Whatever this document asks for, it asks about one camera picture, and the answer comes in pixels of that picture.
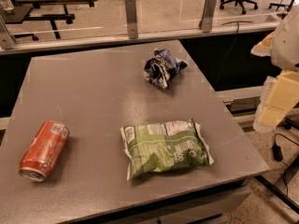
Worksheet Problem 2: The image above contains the black office chair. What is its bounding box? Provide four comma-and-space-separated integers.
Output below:
220, 0, 258, 15

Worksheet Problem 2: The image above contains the metal clamp post left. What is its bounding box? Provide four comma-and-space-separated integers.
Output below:
0, 16, 16, 49

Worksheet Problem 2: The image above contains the metal glass clamp post right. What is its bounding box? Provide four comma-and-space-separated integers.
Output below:
199, 0, 217, 33

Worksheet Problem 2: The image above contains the blue chip bag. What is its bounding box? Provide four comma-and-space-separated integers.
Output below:
143, 49, 188, 90

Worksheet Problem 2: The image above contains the clear water bottle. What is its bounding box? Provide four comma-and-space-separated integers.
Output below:
0, 0, 14, 12

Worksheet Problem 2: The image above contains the green chip bag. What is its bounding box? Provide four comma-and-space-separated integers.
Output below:
121, 119, 214, 179

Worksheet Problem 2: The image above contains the metal glass clamp post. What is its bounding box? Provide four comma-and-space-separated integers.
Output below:
124, 0, 138, 39
199, 0, 217, 33

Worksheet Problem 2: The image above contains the dark bench table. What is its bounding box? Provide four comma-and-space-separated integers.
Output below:
16, 0, 98, 39

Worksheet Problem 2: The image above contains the dark side table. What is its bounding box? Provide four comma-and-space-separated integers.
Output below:
0, 4, 40, 42

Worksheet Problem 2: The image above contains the black power adapter cable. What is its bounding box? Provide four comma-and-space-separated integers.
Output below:
271, 132, 299, 198

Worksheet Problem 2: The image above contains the red coke can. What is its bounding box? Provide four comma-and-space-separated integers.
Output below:
19, 120, 70, 182

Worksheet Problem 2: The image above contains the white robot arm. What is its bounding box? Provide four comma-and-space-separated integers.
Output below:
251, 5, 299, 133

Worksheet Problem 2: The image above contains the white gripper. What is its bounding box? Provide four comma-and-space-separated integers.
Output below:
250, 35, 299, 133

